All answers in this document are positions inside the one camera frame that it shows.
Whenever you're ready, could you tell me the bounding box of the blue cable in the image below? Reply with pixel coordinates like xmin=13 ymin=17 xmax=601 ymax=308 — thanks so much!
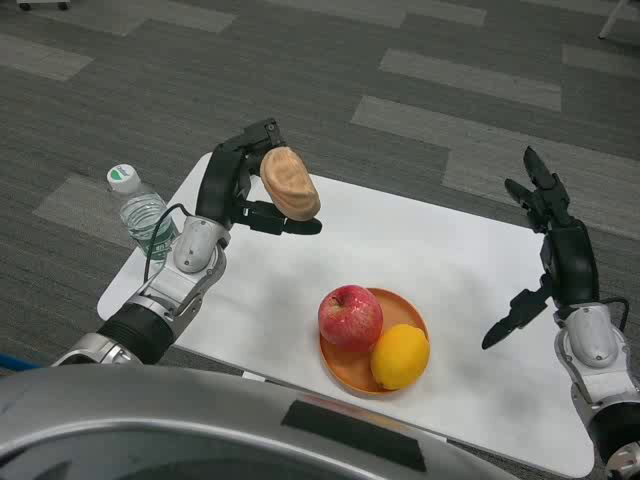
xmin=0 ymin=352 xmax=40 ymax=372

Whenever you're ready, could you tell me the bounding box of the white wheeled stand base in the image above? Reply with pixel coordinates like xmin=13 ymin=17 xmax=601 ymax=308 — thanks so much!
xmin=16 ymin=0 xmax=70 ymax=12

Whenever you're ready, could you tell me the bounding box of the white slanted furniture leg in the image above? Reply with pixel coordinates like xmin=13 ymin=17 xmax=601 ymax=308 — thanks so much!
xmin=598 ymin=0 xmax=633 ymax=40

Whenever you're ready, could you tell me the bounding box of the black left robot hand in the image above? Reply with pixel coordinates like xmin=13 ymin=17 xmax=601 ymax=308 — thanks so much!
xmin=195 ymin=117 xmax=324 ymax=236

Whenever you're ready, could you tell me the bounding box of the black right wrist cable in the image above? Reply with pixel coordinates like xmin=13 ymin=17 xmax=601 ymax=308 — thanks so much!
xmin=594 ymin=296 xmax=630 ymax=331

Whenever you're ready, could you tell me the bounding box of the yellow lemon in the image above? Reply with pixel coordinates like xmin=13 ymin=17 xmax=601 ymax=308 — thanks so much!
xmin=369 ymin=323 xmax=432 ymax=392

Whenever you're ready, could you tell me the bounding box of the round orange plate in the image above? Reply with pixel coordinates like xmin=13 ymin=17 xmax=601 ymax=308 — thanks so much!
xmin=318 ymin=287 xmax=431 ymax=399

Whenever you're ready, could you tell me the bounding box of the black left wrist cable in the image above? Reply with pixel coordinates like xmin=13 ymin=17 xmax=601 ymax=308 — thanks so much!
xmin=142 ymin=202 xmax=190 ymax=286

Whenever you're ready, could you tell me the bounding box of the clear plastic water bottle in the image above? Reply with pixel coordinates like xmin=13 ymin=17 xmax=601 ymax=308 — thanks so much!
xmin=105 ymin=163 xmax=181 ymax=266

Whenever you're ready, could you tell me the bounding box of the ridged tan bread roll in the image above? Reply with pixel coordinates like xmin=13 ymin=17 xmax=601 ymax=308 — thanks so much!
xmin=259 ymin=145 xmax=322 ymax=221

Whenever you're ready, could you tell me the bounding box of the silver robot chest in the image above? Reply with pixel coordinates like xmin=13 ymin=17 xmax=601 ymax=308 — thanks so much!
xmin=0 ymin=363 xmax=521 ymax=480

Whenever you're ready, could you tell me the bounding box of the red apple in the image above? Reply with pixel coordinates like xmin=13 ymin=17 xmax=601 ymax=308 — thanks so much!
xmin=318 ymin=284 xmax=385 ymax=353

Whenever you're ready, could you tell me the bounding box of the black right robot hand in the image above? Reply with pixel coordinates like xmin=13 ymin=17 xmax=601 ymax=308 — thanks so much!
xmin=481 ymin=145 xmax=601 ymax=351

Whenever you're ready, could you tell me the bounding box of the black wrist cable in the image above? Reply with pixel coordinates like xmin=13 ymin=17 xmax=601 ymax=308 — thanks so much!
xmin=594 ymin=296 xmax=630 ymax=331
xmin=142 ymin=202 xmax=190 ymax=286

